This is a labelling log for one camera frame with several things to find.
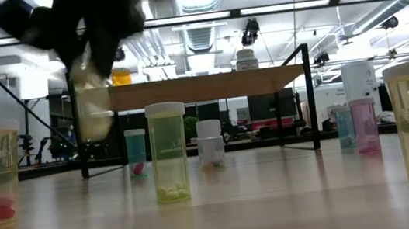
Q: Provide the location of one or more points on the black ceiling spotlight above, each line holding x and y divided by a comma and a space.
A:
250, 30
321, 57
119, 55
390, 22

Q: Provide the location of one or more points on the wooden shelf black metal frame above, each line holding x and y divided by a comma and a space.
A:
201, 88

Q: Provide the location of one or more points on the light blue pill bottle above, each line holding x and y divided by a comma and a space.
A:
344, 128

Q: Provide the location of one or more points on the teal pill bottle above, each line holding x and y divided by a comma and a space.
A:
136, 150

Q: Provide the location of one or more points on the pink pill bottle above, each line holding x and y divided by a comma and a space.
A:
365, 126

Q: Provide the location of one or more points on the clear pill bottle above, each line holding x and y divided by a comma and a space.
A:
208, 129

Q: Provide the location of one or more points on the pale yellow pill bottle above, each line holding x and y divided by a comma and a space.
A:
93, 112

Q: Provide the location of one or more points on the yellow-green pill bottle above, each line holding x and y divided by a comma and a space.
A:
169, 154

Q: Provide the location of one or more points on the black aluminium rig frame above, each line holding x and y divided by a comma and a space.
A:
235, 13

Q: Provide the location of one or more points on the white pillar with signs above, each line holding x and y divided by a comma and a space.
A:
360, 81

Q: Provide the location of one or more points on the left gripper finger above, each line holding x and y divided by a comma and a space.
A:
106, 48
70, 54

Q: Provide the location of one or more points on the black wall monitor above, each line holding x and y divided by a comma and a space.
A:
271, 104

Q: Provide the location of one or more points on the green background plant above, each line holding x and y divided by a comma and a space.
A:
191, 126

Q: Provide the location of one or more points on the white labelled medicine bottle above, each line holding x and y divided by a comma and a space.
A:
246, 60

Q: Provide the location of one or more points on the red cabinet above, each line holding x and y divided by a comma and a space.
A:
272, 123

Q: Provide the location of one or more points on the large orange pill bottle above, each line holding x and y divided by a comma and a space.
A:
122, 77

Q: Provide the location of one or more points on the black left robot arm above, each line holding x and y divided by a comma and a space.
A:
21, 23

